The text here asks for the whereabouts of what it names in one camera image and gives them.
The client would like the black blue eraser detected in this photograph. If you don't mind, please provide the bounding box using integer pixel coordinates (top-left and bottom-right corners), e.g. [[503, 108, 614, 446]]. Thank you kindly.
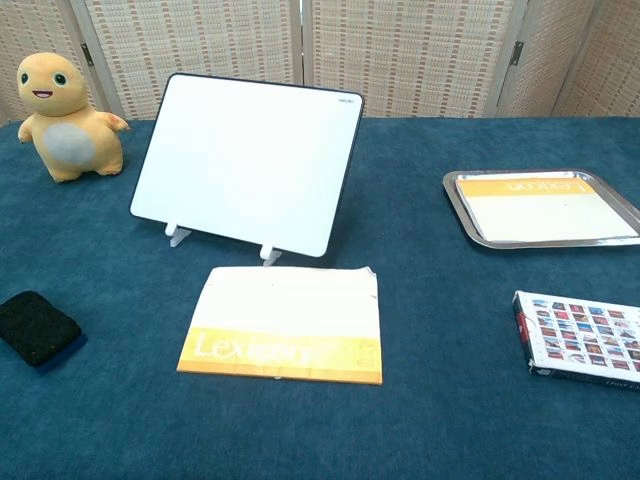
[[0, 290, 89, 376]]

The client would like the white board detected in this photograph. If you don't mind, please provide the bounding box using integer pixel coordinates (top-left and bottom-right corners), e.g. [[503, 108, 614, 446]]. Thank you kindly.
[[129, 72, 366, 259]]

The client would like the yellow white Lexicon book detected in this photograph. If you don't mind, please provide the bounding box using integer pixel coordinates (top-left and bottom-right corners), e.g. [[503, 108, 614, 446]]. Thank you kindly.
[[454, 172, 640, 243], [175, 265, 384, 386]]

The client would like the silver metal tray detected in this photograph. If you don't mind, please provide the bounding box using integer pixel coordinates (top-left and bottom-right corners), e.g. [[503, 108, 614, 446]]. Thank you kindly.
[[442, 168, 640, 250]]

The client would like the blue carpet table cover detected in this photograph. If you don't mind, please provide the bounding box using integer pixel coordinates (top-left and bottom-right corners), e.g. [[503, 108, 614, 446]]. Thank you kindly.
[[0, 116, 640, 480]]

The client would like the woven folding screen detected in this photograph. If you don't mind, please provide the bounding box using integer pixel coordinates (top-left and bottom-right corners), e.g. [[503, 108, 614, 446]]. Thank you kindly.
[[0, 0, 640, 124]]

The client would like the orange plush dinosaur toy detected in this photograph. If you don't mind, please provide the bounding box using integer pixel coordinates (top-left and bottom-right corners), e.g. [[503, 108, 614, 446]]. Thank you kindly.
[[16, 51, 131, 183]]

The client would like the book with photo grid cover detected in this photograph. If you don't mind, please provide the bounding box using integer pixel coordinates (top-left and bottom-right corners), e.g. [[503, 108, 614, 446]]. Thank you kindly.
[[512, 290, 640, 387]]

